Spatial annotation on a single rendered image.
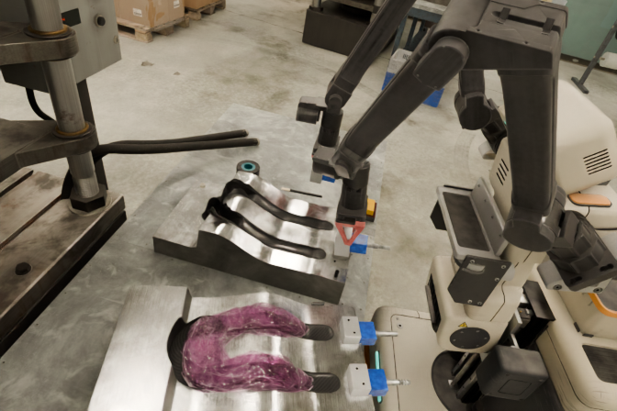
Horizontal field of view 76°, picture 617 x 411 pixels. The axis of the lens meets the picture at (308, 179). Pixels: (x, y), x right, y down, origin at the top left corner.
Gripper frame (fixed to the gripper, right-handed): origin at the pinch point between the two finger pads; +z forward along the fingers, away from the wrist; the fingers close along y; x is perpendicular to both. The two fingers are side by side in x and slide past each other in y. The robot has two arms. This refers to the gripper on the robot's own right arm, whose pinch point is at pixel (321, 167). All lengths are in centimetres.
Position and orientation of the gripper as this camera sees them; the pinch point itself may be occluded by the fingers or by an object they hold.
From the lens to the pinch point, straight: 120.1
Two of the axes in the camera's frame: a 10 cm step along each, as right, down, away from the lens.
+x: 9.7, 2.4, -0.9
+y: -2.2, 5.7, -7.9
